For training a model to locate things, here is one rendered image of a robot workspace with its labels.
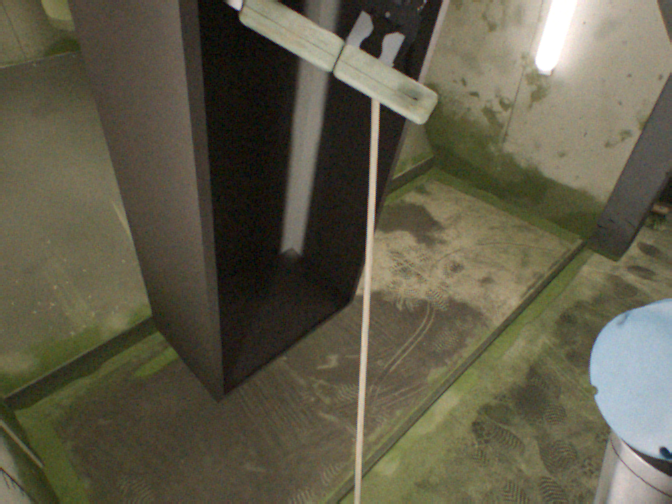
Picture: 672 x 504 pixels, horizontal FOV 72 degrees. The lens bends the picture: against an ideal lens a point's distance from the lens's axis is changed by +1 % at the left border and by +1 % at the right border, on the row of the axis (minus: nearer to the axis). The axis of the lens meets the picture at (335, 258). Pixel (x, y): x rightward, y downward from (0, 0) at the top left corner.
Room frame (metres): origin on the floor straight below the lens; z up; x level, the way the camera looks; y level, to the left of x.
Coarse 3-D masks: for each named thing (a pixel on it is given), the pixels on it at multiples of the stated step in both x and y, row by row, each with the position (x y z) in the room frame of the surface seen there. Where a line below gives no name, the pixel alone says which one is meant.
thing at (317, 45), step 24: (240, 0) 0.73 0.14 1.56; (264, 0) 0.71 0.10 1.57; (264, 24) 0.70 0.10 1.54; (288, 24) 0.70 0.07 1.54; (312, 24) 0.70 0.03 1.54; (288, 48) 0.69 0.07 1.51; (312, 48) 0.68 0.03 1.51; (336, 48) 0.68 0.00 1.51; (336, 72) 0.67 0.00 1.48; (360, 72) 0.66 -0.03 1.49; (384, 72) 0.66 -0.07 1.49; (384, 96) 0.65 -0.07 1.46; (408, 96) 0.63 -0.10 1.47; (432, 96) 0.64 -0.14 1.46
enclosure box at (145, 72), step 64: (128, 0) 0.69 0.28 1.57; (192, 0) 0.61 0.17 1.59; (320, 0) 1.28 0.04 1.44; (448, 0) 1.03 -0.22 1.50; (128, 64) 0.73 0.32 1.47; (192, 64) 0.61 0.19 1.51; (256, 64) 1.16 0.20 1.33; (128, 128) 0.78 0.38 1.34; (192, 128) 0.62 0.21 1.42; (256, 128) 1.19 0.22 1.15; (320, 128) 1.29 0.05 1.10; (384, 128) 1.12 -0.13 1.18; (128, 192) 0.87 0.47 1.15; (192, 192) 0.65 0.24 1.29; (256, 192) 1.23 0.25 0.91; (320, 192) 1.30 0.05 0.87; (384, 192) 1.09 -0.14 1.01; (192, 256) 0.69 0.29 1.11; (256, 256) 1.28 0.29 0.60; (320, 256) 1.30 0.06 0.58; (192, 320) 0.76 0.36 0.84; (256, 320) 1.06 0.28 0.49; (320, 320) 1.08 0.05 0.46
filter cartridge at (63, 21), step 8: (48, 0) 1.70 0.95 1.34; (56, 0) 1.69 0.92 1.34; (64, 0) 1.68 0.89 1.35; (48, 8) 1.71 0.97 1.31; (56, 8) 1.69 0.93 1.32; (64, 8) 1.68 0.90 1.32; (48, 16) 1.73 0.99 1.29; (56, 16) 1.70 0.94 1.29; (64, 16) 1.69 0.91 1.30; (56, 24) 1.70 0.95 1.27; (64, 24) 1.68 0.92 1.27; (72, 24) 1.68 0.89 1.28
